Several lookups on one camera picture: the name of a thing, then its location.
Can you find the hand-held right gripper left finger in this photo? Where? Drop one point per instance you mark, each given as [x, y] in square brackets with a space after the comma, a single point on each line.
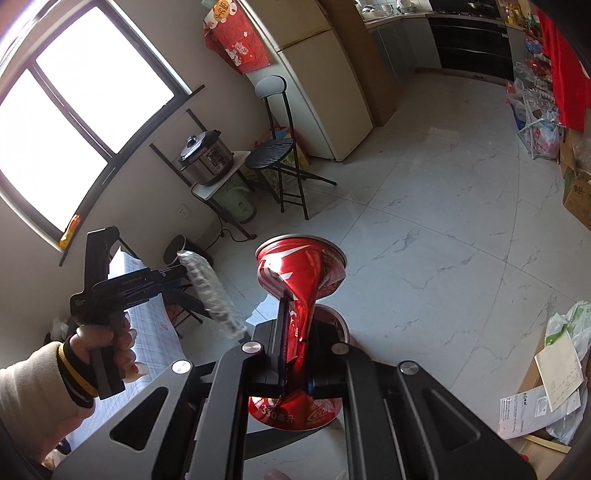
[282, 350]

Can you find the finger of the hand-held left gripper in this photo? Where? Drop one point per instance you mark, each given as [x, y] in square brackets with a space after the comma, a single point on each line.
[161, 286]
[171, 273]

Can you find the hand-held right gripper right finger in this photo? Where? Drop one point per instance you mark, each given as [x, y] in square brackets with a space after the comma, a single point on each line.
[328, 369]

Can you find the clear plastic bubble wrap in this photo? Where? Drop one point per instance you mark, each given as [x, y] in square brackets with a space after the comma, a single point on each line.
[207, 286]

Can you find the crushed red drink can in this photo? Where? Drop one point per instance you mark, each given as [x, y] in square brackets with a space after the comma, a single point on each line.
[295, 267]

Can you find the black trash bin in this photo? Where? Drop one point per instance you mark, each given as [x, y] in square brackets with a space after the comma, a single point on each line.
[175, 249]

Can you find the person's left hand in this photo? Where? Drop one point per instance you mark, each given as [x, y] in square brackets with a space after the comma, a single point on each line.
[99, 337]

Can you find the yellow packet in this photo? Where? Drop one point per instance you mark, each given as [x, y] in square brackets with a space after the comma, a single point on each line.
[70, 230]

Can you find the black rack with white top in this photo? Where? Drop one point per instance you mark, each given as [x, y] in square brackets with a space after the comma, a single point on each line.
[217, 189]

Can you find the green white thermos pot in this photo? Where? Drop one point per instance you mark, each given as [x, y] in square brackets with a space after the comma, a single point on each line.
[238, 203]

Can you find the silver pressure cooker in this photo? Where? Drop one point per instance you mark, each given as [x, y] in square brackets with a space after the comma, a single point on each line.
[207, 159]

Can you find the black folding chair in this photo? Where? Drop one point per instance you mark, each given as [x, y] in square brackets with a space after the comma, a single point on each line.
[272, 152]

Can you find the white printed paper sheet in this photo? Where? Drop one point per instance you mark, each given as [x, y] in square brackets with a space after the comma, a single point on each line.
[519, 415]

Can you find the dark framed window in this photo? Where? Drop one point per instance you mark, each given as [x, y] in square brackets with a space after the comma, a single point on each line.
[92, 69]

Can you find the beige paper envelope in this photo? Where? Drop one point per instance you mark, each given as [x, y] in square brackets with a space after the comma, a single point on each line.
[558, 369]

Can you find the cream refrigerator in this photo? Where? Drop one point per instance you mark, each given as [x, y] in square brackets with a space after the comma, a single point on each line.
[323, 92]

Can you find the red printed cloth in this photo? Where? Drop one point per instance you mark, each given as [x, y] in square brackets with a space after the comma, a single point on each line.
[240, 46]

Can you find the white green plastic bag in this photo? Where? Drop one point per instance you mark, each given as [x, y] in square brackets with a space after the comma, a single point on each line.
[570, 318]

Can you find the brown cardboard box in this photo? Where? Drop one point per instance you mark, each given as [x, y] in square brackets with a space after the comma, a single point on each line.
[577, 198]

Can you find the pile of plastic bags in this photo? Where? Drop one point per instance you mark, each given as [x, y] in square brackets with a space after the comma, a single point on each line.
[540, 134]

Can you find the grey kitchen counter cabinet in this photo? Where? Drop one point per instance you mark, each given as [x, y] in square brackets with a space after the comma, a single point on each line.
[401, 46]

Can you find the white dishes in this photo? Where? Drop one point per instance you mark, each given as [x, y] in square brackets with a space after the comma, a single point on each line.
[397, 7]

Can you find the black oven cabinet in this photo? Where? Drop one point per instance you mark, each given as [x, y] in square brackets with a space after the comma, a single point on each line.
[475, 46]

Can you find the red hanging cloth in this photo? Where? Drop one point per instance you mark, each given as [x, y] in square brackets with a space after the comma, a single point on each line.
[568, 78]

